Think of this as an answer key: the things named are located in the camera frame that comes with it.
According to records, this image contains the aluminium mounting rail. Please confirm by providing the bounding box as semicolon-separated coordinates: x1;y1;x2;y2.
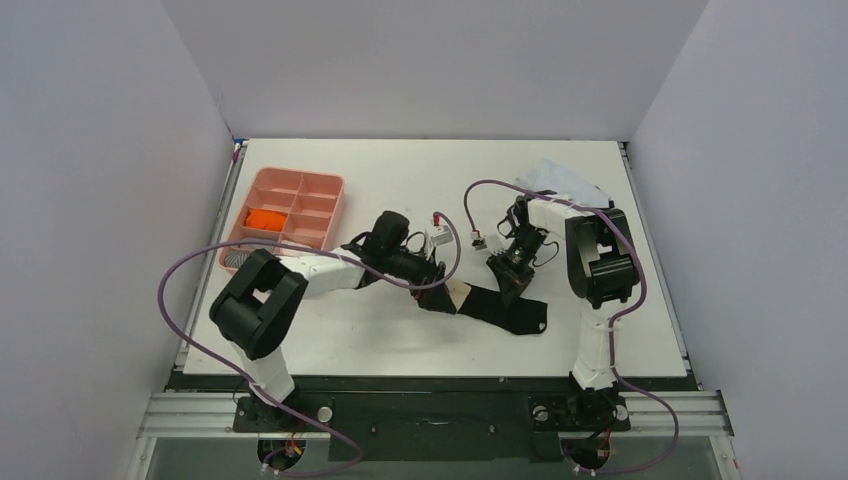
138;391;733;439

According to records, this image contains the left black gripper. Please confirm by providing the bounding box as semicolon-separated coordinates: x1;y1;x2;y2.
384;243;456;314

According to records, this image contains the light blue underwear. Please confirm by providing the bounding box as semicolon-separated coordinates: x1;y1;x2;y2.
515;159;613;209

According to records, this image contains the black underwear beige waistband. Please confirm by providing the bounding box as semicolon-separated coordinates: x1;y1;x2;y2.
446;280;548;336

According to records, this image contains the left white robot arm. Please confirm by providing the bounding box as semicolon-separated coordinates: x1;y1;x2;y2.
209;211;458;430

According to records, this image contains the pink divided storage tray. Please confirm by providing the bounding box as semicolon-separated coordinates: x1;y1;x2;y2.
226;167;345;250

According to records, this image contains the grey striped rolled underwear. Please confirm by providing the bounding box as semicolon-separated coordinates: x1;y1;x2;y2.
223;249;251;270

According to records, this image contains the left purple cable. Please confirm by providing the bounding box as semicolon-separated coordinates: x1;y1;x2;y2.
156;210;462;479

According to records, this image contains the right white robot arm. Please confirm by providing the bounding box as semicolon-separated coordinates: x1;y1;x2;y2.
487;195;640;430

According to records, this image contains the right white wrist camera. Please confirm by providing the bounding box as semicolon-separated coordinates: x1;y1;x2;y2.
470;230;501;252

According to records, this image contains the orange underwear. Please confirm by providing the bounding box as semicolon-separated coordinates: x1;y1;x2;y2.
244;208;288;232

